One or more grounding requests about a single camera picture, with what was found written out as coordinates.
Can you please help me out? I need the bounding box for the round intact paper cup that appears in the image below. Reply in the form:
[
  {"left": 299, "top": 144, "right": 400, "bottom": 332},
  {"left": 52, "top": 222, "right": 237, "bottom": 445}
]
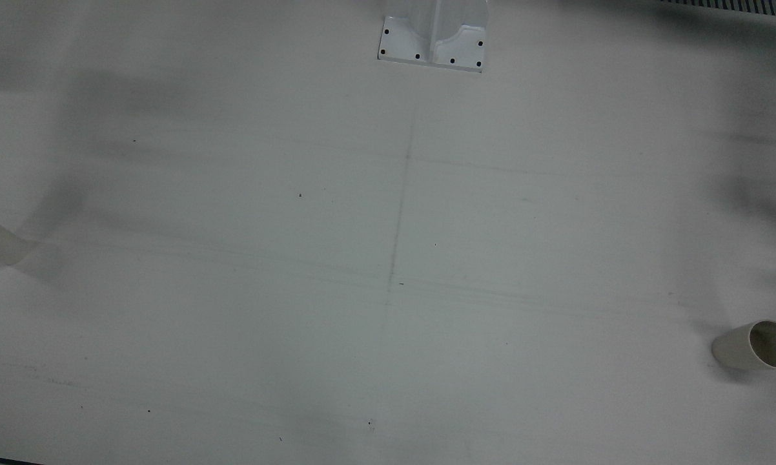
[{"left": 711, "top": 320, "right": 776, "bottom": 371}]

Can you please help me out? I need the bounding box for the striped vent grille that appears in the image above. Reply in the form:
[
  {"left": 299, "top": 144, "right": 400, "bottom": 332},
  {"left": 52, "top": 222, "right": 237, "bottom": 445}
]
[{"left": 659, "top": 0, "right": 776, "bottom": 19}]

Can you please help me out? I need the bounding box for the white robot mount bracket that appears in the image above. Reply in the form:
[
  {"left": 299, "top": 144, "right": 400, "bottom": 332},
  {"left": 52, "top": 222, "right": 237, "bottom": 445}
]
[{"left": 377, "top": 0, "right": 490, "bottom": 73}]

